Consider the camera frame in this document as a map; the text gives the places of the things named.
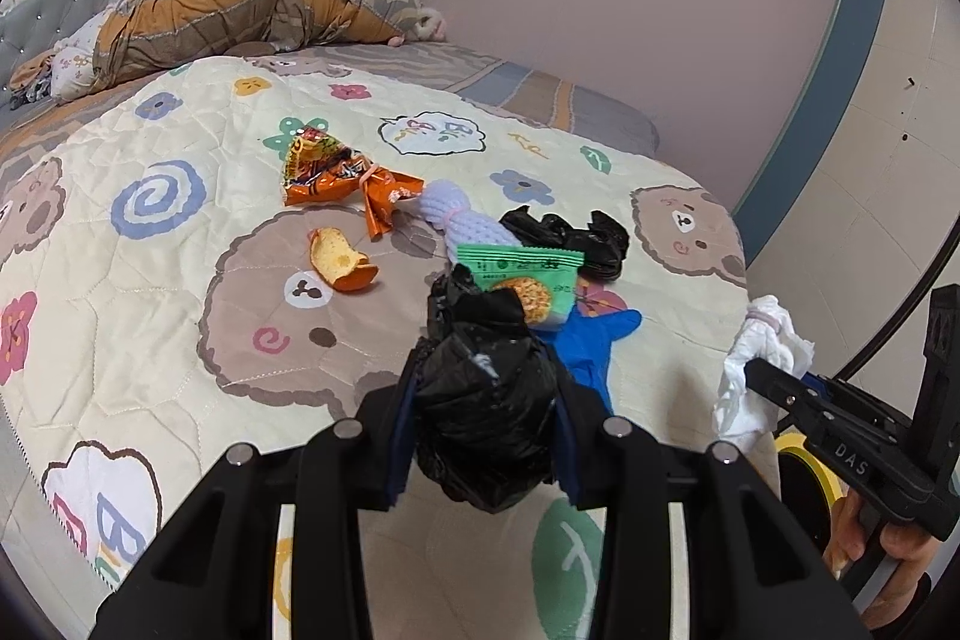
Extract cartoon bear quilt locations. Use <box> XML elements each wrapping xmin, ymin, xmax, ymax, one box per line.
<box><xmin>2</xmin><ymin>57</ymin><xmax>748</xmax><ymax>638</ymax></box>

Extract small orange peel piece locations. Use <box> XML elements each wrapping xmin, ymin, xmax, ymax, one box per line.
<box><xmin>309</xmin><ymin>227</ymin><xmax>379</xmax><ymax>294</ymax></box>

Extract black plastic bag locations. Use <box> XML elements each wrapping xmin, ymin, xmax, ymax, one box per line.
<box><xmin>409</xmin><ymin>265</ymin><xmax>568</xmax><ymax>513</ymax></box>
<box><xmin>500</xmin><ymin>206</ymin><xmax>630</xmax><ymax>283</ymax></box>

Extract floral pillow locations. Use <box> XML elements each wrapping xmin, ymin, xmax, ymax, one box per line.
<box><xmin>50</xmin><ymin>11</ymin><xmax>109</xmax><ymax>104</ymax></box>

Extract brown plaid folded duvet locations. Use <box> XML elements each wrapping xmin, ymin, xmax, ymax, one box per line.
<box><xmin>93</xmin><ymin>0</ymin><xmax>438</xmax><ymax>91</ymax></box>

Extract person right hand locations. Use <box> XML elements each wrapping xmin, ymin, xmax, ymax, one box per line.
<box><xmin>823</xmin><ymin>489</ymin><xmax>940</xmax><ymax>626</ymax></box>

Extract green snack packet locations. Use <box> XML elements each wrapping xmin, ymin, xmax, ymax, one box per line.
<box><xmin>457</xmin><ymin>244</ymin><xmax>584</xmax><ymax>330</ymax></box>

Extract white tissue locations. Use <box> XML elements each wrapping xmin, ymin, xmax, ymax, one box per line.
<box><xmin>713</xmin><ymin>294</ymin><xmax>815</xmax><ymax>453</ymax></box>

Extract orange snack wrapper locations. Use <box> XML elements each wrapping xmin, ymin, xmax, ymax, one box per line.
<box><xmin>281</xmin><ymin>127</ymin><xmax>425</xmax><ymax>241</ymax></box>

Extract blue glove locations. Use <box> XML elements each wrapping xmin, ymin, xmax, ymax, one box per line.
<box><xmin>535</xmin><ymin>308</ymin><xmax>643</xmax><ymax>413</ymax></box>

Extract yellow rimmed black trash bin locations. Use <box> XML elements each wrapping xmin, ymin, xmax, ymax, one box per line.
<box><xmin>775</xmin><ymin>431</ymin><xmax>844</xmax><ymax>554</ymax></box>

